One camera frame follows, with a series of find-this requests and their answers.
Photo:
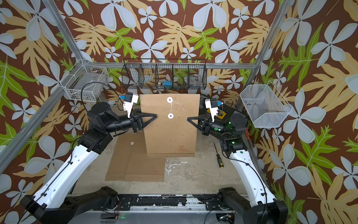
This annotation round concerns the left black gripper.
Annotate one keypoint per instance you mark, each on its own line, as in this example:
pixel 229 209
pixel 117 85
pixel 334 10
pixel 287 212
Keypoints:
pixel 135 122

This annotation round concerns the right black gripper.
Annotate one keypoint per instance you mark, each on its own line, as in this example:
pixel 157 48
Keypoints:
pixel 207 127

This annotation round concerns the brown kraft file bag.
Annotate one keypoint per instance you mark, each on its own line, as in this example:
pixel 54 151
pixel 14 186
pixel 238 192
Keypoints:
pixel 128 160
pixel 145 168
pixel 170 134

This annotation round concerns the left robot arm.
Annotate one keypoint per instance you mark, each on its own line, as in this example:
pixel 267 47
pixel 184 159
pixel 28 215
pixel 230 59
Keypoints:
pixel 51 205

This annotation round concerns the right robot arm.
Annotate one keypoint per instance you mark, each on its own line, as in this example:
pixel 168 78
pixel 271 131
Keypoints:
pixel 261 206

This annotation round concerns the black yellow toolbox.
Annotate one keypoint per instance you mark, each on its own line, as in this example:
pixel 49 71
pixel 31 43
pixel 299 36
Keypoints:
pixel 223 112

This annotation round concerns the black yellow screwdriver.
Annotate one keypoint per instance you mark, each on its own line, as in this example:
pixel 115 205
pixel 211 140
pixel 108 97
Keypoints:
pixel 219 160

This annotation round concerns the blue object in basket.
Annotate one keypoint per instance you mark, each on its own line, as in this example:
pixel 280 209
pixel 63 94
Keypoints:
pixel 167 84

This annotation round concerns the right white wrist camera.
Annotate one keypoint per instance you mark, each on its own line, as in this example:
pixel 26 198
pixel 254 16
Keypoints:
pixel 213 106

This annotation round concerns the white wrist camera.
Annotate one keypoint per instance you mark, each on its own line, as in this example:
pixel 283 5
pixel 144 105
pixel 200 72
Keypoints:
pixel 213 106
pixel 129 99

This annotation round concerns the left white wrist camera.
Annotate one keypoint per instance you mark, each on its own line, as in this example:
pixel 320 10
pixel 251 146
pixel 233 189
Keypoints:
pixel 129 99

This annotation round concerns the black wire basket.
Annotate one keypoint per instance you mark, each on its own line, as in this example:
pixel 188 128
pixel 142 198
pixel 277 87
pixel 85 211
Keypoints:
pixel 185 74

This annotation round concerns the white wire basket left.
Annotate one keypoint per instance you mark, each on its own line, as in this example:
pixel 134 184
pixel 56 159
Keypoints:
pixel 85 81

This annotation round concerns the white wire basket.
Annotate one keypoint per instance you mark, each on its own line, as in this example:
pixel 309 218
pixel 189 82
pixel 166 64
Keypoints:
pixel 265 105
pixel 85 81

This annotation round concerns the white wire basket right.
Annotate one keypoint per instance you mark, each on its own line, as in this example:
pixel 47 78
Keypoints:
pixel 265 105

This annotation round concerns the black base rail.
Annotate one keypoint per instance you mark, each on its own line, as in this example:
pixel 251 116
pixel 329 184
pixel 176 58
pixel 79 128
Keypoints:
pixel 127 202

